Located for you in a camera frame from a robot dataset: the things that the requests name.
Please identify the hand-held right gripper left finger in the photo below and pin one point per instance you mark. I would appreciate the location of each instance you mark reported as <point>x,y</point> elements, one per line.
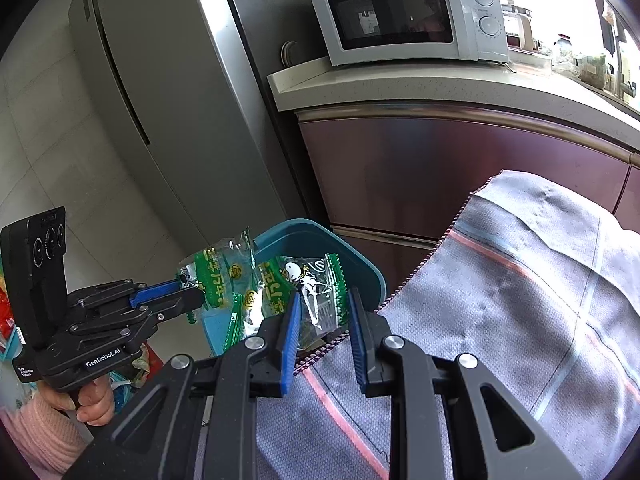
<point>290,345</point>

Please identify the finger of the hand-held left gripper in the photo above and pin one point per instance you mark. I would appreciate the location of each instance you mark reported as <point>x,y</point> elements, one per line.
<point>180,305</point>
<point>155,294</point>

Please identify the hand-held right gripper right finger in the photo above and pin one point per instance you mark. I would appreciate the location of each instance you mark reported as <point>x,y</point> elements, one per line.
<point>359,345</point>

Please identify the teal plastic bin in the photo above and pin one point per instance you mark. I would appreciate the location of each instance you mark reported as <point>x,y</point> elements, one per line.
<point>320,235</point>

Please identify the person's left forearm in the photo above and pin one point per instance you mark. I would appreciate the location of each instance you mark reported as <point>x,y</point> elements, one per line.
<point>40,435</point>

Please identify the person's left hand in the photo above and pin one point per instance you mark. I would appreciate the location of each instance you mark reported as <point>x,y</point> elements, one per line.
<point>95,402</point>

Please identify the red printed packet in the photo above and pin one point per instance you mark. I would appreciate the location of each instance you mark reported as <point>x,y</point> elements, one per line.
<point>7,310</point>

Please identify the colourful printed bag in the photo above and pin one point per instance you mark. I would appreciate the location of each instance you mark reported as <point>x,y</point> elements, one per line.
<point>129,367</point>

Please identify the plaid grey tablecloth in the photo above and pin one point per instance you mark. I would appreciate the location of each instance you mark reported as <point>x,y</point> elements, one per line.
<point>475,310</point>

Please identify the kitchen counter with maroon cabinets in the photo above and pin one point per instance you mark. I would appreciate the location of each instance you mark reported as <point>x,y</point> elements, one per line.
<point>425,175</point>

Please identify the grey refrigerator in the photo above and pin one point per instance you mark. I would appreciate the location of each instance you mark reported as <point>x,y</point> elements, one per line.
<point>165,85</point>

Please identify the white microwave oven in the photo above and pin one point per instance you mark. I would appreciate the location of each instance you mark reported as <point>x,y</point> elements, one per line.
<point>395,15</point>

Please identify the glass french press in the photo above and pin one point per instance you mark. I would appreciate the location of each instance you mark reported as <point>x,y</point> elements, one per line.
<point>517,22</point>

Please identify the large glass jar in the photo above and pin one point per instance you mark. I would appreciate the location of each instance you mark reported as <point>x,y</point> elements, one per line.
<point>592,67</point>

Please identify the round wall socket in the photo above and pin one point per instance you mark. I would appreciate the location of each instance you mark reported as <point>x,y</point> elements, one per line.
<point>289,54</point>

